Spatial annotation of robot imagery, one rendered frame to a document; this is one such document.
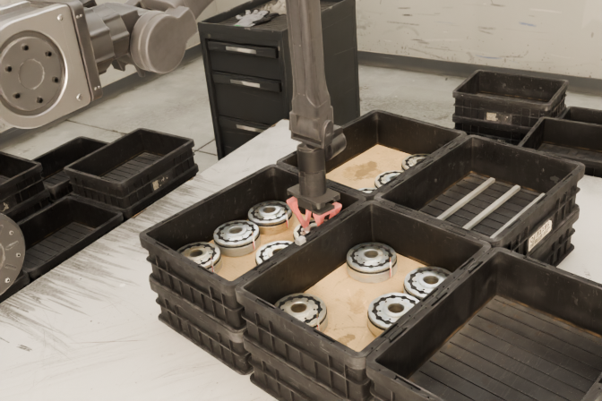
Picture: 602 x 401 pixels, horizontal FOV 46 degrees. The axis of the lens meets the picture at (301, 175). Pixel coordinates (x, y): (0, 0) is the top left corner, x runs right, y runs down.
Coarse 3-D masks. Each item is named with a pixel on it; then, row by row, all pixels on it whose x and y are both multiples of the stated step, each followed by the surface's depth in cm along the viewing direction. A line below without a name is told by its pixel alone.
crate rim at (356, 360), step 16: (384, 208) 146; (336, 224) 142; (432, 224) 139; (464, 240) 134; (480, 240) 133; (288, 256) 133; (480, 256) 128; (256, 272) 130; (240, 288) 126; (256, 304) 122; (416, 304) 118; (272, 320) 120; (288, 320) 117; (400, 320) 114; (304, 336) 115; (320, 336) 113; (384, 336) 111; (336, 352) 110; (352, 352) 109; (368, 352) 108; (352, 368) 109
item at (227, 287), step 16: (256, 176) 165; (224, 192) 158; (352, 192) 153; (192, 208) 153; (352, 208) 147; (160, 224) 148; (144, 240) 143; (160, 256) 140; (176, 256) 136; (272, 256) 134; (192, 272) 134; (208, 272) 131; (224, 288) 127
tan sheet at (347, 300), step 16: (400, 256) 148; (336, 272) 144; (400, 272) 143; (320, 288) 140; (336, 288) 140; (352, 288) 139; (368, 288) 139; (384, 288) 138; (400, 288) 138; (336, 304) 135; (352, 304) 135; (368, 304) 134; (336, 320) 131; (352, 320) 131; (336, 336) 127; (352, 336) 127; (368, 336) 127
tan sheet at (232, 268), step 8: (304, 216) 165; (296, 224) 162; (288, 232) 160; (264, 240) 158; (272, 240) 157; (280, 240) 157; (288, 240) 157; (224, 256) 153; (240, 256) 153; (248, 256) 152; (224, 264) 150; (232, 264) 150; (240, 264) 150; (248, 264) 150; (224, 272) 148; (232, 272) 147; (240, 272) 147; (232, 280) 145
